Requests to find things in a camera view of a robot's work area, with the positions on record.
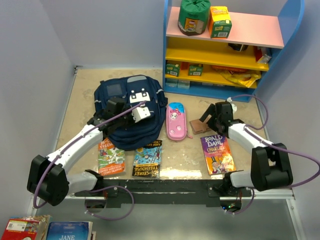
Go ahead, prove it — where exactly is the small brown leather wallet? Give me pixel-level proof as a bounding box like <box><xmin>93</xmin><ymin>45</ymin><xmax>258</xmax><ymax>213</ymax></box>
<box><xmin>189</xmin><ymin>119</ymin><xmax>211</xmax><ymax>135</ymax></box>

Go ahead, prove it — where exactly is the navy blue school backpack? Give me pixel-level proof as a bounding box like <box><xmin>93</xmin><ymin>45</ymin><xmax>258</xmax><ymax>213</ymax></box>
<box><xmin>94</xmin><ymin>75</ymin><xmax>168</xmax><ymax>151</ymax></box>

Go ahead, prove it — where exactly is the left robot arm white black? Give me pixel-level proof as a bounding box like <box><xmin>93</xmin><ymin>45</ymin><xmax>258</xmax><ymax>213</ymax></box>
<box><xmin>26</xmin><ymin>97</ymin><xmax>140</xmax><ymax>209</ymax></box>

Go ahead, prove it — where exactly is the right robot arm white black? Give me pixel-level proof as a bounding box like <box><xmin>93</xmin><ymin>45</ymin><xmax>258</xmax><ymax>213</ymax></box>
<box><xmin>199</xmin><ymin>101</ymin><xmax>293</xmax><ymax>197</ymax></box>

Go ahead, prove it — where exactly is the yellow snack bag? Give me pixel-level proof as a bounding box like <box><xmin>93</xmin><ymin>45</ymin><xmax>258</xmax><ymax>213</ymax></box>
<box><xmin>211</xmin><ymin>65</ymin><xmax>262</xmax><ymax>88</ymax></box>

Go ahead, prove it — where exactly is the orange 78-storey treehouse book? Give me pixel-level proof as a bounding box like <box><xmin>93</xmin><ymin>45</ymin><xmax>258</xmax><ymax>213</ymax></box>
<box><xmin>98</xmin><ymin>138</ymin><xmax>126</xmax><ymax>177</ymax></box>

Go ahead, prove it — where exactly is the pink blue pencil case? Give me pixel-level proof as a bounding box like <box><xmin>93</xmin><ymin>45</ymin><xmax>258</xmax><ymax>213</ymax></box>
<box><xmin>165</xmin><ymin>102</ymin><xmax>193</xmax><ymax>142</ymax></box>

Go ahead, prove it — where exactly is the purple Roald Dahl book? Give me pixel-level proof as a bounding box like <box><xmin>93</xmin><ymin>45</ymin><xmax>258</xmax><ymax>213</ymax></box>
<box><xmin>200</xmin><ymin>134</ymin><xmax>236</xmax><ymax>176</ymax></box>

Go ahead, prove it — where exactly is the right small green box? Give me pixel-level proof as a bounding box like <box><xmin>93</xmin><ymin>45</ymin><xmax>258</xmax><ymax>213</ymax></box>
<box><xmin>188</xmin><ymin>63</ymin><xmax>204</xmax><ymax>77</ymax></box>

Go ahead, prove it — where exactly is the small green box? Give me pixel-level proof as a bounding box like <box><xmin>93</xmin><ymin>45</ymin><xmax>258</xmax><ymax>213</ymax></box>
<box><xmin>188</xmin><ymin>63</ymin><xmax>204</xmax><ymax>77</ymax></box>
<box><xmin>165</xmin><ymin>60</ymin><xmax>181</xmax><ymax>77</ymax></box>

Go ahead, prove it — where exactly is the colourful blue toy shelf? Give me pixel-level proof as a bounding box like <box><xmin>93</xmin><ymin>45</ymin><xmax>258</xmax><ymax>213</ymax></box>
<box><xmin>162</xmin><ymin>0</ymin><xmax>305</xmax><ymax>102</ymax></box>

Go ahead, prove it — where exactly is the black 169-storey treehouse book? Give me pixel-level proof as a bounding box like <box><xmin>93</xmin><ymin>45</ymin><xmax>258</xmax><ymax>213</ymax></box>
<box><xmin>132</xmin><ymin>140</ymin><xmax>163</xmax><ymax>179</ymax></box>

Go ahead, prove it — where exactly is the left small green box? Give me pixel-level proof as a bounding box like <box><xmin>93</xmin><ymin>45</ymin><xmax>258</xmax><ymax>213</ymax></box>
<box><xmin>165</xmin><ymin>60</ymin><xmax>181</xmax><ymax>77</ymax></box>

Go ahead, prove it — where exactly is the red white packet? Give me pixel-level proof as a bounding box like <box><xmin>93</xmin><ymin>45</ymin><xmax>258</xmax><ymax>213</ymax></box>
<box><xmin>253</xmin><ymin>46</ymin><xmax>272</xmax><ymax>64</ymax></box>

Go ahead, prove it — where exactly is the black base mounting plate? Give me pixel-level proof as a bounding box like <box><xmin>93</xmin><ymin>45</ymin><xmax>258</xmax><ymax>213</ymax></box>
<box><xmin>75</xmin><ymin>179</ymin><xmax>252</xmax><ymax>208</ymax></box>

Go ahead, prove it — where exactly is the orange green carton box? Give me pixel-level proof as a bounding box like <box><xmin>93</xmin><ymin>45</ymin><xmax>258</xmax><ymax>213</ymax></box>
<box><xmin>207</xmin><ymin>6</ymin><xmax>232</xmax><ymax>39</ymax></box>

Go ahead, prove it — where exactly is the green wrapped tissue roll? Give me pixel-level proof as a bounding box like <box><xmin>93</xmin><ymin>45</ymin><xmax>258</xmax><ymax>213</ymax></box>
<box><xmin>178</xmin><ymin>0</ymin><xmax>211</xmax><ymax>36</ymax></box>

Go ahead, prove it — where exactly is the blue Jane book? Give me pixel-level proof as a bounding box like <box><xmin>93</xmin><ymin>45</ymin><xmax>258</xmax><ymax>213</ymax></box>
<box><xmin>46</xmin><ymin>221</ymin><xmax>96</xmax><ymax>240</ymax></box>

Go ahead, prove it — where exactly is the red book bottom left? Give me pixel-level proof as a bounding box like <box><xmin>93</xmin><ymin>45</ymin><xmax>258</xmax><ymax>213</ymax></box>
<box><xmin>1</xmin><ymin>215</ymin><xmax>52</xmax><ymax>240</ymax></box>

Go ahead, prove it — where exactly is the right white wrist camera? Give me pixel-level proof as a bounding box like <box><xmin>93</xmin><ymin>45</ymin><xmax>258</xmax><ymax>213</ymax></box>
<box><xmin>226</xmin><ymin>97</ymin><xmax>238</xmax><ymax>113</ymax></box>

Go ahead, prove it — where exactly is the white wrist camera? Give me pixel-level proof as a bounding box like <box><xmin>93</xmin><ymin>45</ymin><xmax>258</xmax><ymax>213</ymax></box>
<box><xmin>226</xmin><ymin>97</ymin><xmax>238</xmax><ymax>113</ymax></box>
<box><xmin>131</xmin><ymin>106</ymin><xmax>151</xmax><ymax>123</ymax></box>

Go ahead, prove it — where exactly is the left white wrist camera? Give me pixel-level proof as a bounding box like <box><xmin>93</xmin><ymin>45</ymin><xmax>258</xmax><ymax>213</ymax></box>
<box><xmin>131</xmin><ymin>106</ymin><xmax>151</xmax><ymax>123</ymax></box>

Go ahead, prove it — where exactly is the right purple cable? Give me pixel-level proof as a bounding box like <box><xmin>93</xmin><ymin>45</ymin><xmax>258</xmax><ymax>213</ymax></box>
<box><xmin>223</xmin><ymin>94</ymin><xmax>320</xmax><ymax>215</ymax></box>

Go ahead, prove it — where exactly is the purple cable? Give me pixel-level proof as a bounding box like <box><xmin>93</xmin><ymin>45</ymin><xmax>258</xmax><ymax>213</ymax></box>
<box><xmin>223</xmin><ymin>94</ymin><xmax>320</xmax><ymax>215</ymax></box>
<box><xmin>32</xmin><ymin>100</ymin><xmax>147</xmax><ymax>221</ymax></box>

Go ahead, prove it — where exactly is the aluminium rail frame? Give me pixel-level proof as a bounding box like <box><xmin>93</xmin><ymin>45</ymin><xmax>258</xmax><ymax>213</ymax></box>
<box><xmin>28</xmin><ymin>67</ymin><xmax>306</xmax><ymax>240</ymax></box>

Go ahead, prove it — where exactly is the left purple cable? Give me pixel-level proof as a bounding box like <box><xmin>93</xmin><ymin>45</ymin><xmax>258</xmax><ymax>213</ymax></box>
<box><xmin>32</xmin><ymin>100</ymin><xmax>147</xmax><ymax>221</ymax></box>

